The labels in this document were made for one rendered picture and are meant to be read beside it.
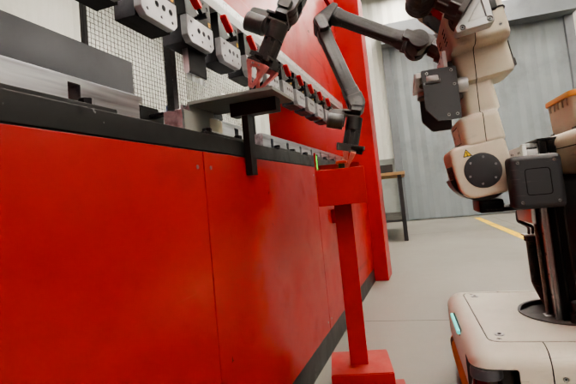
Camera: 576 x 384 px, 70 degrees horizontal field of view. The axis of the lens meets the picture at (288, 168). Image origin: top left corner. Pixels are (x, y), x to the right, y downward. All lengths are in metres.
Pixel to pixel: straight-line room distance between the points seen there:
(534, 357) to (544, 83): 8.34
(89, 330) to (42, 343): 0.08
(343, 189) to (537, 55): 8.31
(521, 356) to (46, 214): 1.08
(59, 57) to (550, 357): 1.69
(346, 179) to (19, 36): 1.12
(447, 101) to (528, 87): 7.99
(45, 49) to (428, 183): 7.90
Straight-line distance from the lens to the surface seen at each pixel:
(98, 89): 0.95
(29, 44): 1.60
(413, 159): 8.83
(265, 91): 1.13
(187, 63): 1.31
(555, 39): 9.65
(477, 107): 1.41
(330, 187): 1.37
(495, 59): 1.44
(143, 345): 0.82
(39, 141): 0.67
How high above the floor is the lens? 0.70
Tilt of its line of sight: 4 degrees up
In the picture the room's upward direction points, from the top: 6 degrees counter-clockwise
